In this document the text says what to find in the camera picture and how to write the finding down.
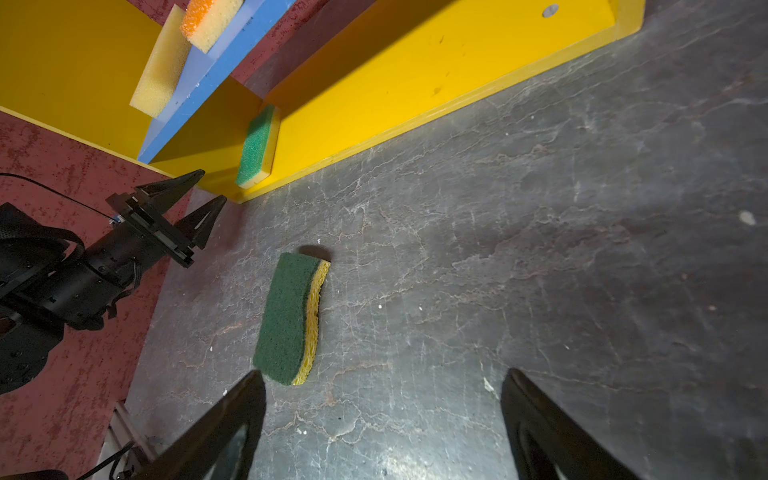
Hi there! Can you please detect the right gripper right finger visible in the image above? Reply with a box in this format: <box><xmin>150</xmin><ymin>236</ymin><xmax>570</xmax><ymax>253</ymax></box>
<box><xmin>500</xmin><ymin>368</ymin><xmax>637</xmax><ymax>479</ymax></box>

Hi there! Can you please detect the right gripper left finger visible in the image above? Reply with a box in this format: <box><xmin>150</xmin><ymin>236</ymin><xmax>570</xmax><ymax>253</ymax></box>
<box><xmin>137</xmin><ymin>370</ymin><xmax>267</xmax><ymax>480</ymax></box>

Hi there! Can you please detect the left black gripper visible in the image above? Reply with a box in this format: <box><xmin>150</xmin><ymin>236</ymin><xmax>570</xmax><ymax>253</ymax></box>
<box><xmin>1</xmin><ymin>169</ymin><xmax>227</xmax><ymax>394</ymax></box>

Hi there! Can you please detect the bright green sponge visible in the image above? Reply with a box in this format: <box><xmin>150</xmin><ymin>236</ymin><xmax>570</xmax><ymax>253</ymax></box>
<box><xmin>235</xmin><ymin>105</ymin><xmax>281</xmax><ymax>190</ymax></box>

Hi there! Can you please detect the yellow sponge front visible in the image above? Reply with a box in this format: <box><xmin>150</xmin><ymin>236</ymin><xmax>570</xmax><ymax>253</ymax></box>
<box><xmin>129</xmin><ymin>5</ymin><xmax>191</xmax><ymax>118</ymax></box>

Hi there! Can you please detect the dark green wavy sponge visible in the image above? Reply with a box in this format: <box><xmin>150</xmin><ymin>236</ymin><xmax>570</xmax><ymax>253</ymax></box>
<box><xmin>253</xmin><ymin>253</ymin><xmax>331</xmax><ymax>386</ymax></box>

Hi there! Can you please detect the orange sponge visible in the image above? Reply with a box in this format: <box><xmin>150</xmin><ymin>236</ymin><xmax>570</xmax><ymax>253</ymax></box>
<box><xmin>180</xmin><ymin>0</ymin><xmax>244</xmax><ymax>53</ymax></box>

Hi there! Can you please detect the yellow shelf with coloured boards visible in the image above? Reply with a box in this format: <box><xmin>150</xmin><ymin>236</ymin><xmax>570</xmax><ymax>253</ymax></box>
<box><xmin>1</xmin><ymin>1</ymin><xmax>645</xmax><ymax>203</ymax></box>

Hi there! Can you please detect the aluminium rail frame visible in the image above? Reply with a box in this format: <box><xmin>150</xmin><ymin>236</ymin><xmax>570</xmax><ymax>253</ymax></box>
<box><xmin>90</xmin><ymin>401</ymin><xmax>158</xmax><ymax>479</ymax></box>

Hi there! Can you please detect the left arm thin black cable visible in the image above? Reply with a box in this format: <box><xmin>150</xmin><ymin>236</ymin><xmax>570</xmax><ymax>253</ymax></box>
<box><xmin>0</xmin><ymin>172</ymin><xmax>118</xmax><ymax>223</ymax></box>

